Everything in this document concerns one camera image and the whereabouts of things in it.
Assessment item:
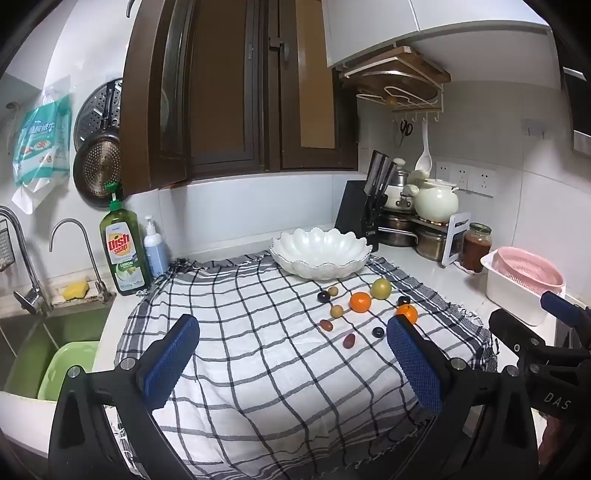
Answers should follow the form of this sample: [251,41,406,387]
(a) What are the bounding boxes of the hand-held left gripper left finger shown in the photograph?
[48,314,201,480]

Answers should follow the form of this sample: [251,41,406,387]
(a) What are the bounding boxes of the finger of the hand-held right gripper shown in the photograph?
[541,291,591,333]
[489,308,548,365]

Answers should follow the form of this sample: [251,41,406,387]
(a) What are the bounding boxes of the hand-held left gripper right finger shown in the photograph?
[387,314,539,480]

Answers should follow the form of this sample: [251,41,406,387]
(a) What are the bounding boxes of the white scalloped bowl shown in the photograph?
[269,227,373,281]

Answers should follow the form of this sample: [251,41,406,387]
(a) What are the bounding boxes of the person's right hand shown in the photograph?
[541,413,571,478]

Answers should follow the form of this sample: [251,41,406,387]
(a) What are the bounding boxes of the pink colander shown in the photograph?
[491,246,565,296]

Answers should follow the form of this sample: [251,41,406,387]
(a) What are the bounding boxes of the black white checkered cloth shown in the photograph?
[113,258,499,480]

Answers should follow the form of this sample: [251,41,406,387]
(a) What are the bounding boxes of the glass jar of red sauce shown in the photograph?
[462,222,492,273]

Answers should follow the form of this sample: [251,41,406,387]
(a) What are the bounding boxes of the green plastic basin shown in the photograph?
[37,340,100,401]

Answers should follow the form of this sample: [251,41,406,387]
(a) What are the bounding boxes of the blue pump soap bottle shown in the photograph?
[143,215,171,278]

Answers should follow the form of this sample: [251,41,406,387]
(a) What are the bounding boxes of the white plastic stand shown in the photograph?
[441,212,472,268]

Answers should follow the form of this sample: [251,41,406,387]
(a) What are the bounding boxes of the green dish soap bottle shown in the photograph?
[99,183,154,296]

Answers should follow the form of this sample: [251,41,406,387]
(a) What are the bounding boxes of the steel sink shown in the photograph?
[0,305,112,398]

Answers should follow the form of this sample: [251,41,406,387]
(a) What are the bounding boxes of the steel sink faucet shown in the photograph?
[0,206,51,317]

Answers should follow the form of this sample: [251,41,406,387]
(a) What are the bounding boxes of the cream ceramic pot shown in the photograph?
[406,171,460,223]

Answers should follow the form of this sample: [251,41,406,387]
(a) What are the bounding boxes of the black knife block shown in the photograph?
[334,180,380,252]

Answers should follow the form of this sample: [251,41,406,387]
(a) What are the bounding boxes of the white lidded pot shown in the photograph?
[383,158,419,213]

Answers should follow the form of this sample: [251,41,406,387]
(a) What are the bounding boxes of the white ladle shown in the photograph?
[414,122,433,172]

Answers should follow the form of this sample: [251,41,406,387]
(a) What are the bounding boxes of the hanging strainer pans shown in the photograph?
[73,134,123,209]

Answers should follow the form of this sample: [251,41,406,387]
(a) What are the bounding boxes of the black range hood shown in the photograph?
[554,37,591,153]

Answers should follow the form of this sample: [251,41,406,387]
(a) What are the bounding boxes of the brown open window sash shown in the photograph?
[120,0,195,197]

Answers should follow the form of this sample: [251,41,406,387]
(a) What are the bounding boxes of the teal white plastic bag pack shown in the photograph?
[10,76,72,213]

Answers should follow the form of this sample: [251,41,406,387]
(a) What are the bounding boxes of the steel steamer plate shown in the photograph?
[74,78,124,153]

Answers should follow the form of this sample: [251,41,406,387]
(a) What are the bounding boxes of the round wooden board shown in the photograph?
[355,76,439,109]

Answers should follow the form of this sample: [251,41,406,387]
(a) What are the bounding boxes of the square wooden cutting board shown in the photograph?
[342,46,451,100]

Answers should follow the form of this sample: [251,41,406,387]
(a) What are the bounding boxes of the clear wall hook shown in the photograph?
[522,119,552,139]

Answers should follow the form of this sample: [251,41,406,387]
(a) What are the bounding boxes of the steel handled knife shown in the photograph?
[374,154,393,197]
[365,150,386,195]
[381,161,398,199]

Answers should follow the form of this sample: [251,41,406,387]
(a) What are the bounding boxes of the black wire basket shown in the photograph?
[0,219,14,273]

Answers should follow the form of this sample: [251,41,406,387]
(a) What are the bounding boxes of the white wire rack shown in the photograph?
[339,46,446,123]

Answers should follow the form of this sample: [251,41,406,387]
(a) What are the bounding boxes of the brown window frame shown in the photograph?
[185,0,358,181]

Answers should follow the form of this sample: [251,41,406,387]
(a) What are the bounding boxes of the white wall cabinet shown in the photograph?
[321,0,555,70]

